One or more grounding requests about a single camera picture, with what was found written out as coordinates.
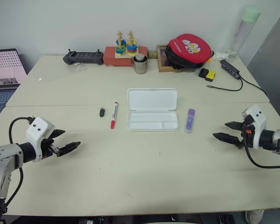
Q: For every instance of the clear bottle with green lid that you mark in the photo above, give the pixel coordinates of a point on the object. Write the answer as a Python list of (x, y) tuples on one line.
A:
[(241, 32)]

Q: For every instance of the open laptop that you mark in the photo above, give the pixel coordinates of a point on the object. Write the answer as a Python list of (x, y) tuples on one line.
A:
[(3, 70)]

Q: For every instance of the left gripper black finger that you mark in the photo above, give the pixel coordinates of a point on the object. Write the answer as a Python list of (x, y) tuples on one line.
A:
[(68, 147), (58, 133)]

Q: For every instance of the red whiteboard marker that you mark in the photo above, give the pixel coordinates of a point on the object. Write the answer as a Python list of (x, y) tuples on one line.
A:
[(114, 115)]

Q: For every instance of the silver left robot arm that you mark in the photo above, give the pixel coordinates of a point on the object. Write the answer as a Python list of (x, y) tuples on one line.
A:
[(4, 158)]

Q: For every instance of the olive green small block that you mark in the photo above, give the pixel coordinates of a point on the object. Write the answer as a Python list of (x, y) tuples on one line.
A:
[(152, 54)]

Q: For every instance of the clear plastic wrapper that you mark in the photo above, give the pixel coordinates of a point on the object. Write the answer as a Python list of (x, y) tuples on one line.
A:
[(77, 67)]

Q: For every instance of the red cardboard box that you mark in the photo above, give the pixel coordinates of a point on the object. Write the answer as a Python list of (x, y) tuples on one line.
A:
[(108, 57)]

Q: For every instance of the black handheld remote controller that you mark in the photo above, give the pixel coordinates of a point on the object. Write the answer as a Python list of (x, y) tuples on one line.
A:
[(82, 57)]

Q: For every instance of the stainless steel mug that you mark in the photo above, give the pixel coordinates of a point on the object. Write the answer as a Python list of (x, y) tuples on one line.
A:
[(141, 66)]

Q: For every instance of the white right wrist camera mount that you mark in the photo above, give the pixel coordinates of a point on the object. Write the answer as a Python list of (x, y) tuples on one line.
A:
[(259, 121)]

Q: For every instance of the white shoe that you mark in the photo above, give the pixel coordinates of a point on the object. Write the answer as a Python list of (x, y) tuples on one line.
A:
[(254, 217)]

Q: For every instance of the colourful wooden stacking toy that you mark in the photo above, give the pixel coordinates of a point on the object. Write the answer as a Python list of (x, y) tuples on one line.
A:
[(126, 47)]

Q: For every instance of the red and black zip pouch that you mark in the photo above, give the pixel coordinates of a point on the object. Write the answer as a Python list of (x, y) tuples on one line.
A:
[(189, 51)]

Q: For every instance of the black and yellow small device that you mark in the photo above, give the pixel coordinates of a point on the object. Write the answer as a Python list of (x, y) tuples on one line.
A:
[(207, 74)]

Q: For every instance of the wooden picture frame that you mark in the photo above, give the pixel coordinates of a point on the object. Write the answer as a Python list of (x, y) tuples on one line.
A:
[(163, 63)]

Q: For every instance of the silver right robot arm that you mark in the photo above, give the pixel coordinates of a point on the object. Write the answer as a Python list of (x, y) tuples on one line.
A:
[(278, 140)]

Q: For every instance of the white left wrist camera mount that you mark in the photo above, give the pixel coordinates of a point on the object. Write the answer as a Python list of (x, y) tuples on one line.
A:
[(38, 131)]

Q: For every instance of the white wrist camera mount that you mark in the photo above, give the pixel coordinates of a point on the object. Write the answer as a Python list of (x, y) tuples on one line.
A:
[(259, 121), (38, 131)]

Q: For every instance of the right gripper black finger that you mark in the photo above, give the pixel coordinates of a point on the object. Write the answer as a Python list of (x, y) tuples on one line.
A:
[(228, 139), (234, 126)]

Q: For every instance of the crumpled white tissue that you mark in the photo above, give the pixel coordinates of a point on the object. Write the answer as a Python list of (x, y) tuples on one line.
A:
[(220, 56)]

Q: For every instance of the white plastic pencil case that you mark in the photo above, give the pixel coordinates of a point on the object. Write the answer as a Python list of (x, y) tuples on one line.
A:
[(152, 109)]

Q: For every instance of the small black oval eraser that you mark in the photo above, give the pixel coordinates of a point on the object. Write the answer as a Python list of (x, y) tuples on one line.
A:
[(102, 112)]

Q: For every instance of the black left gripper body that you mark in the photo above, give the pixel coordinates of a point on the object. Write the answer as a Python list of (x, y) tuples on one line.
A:
[(46, 148)]

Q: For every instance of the purple glue stick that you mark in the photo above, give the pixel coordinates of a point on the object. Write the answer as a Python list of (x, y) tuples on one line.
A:
[(190, 121)]

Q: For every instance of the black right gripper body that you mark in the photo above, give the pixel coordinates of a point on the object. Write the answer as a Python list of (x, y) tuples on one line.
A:
[(248, 137)]

